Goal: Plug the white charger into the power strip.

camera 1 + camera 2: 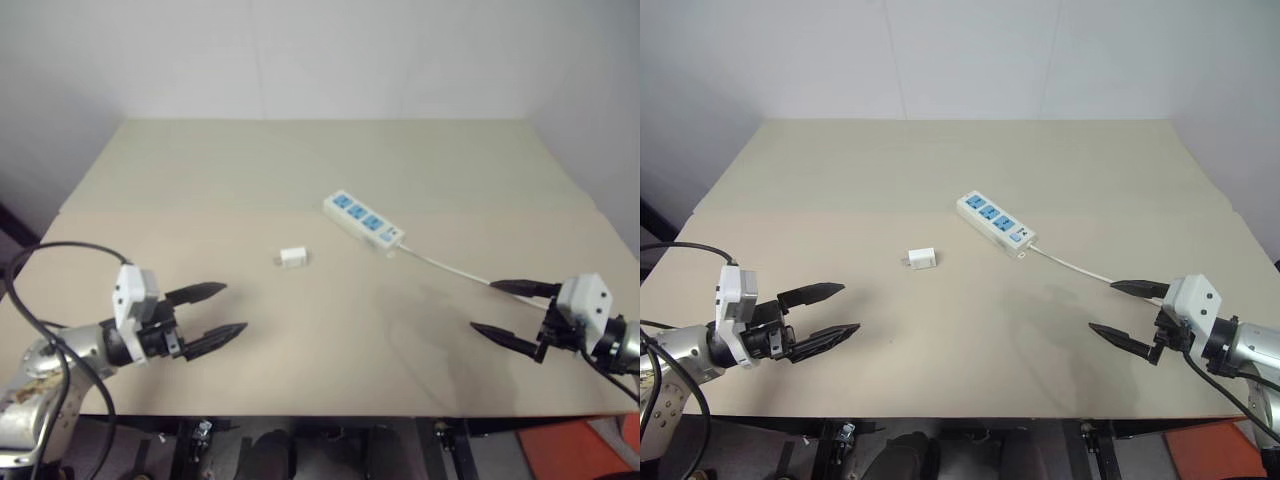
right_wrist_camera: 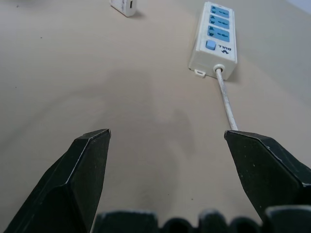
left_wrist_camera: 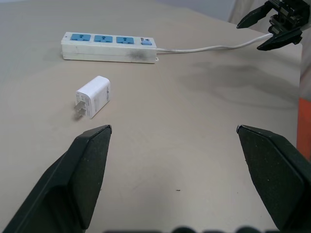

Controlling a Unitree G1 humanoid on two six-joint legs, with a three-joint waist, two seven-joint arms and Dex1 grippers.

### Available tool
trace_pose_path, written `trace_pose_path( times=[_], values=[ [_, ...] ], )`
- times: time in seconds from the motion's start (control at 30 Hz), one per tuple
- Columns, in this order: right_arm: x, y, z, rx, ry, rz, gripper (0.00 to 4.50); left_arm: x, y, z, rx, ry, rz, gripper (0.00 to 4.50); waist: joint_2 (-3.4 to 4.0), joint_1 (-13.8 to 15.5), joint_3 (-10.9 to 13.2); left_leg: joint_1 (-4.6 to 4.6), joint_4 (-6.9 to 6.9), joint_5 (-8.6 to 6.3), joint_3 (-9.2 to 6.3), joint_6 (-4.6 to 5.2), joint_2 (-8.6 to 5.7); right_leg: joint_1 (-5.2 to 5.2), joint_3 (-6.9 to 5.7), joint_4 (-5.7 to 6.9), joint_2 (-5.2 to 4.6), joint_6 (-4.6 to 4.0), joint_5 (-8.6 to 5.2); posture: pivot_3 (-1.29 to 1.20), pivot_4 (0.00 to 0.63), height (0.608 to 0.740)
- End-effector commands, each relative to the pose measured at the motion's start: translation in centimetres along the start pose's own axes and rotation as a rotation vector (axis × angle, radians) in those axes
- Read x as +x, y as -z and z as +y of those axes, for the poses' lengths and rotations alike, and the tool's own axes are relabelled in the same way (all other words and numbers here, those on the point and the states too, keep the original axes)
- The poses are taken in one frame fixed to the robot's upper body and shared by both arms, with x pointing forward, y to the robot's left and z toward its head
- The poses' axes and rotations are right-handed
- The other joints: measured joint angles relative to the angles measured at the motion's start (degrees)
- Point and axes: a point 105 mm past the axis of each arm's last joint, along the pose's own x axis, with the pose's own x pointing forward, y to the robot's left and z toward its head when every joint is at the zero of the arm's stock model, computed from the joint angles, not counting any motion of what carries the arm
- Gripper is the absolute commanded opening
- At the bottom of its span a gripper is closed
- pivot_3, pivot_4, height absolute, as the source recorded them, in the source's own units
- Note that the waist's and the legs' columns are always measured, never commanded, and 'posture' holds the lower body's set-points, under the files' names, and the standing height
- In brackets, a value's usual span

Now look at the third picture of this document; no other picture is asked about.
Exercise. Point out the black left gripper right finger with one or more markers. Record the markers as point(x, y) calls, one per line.
point(274, 170)

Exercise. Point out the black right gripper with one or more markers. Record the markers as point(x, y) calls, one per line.
point(291, 14)

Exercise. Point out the white plug adapter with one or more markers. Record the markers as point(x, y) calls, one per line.
point(95, 95)

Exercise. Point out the white power strip blue sockets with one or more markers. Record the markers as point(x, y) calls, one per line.
point(107, 49)

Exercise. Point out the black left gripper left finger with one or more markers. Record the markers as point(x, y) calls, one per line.
point(73, 174)

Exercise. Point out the orange object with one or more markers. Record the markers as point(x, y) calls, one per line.
point(305, 126)

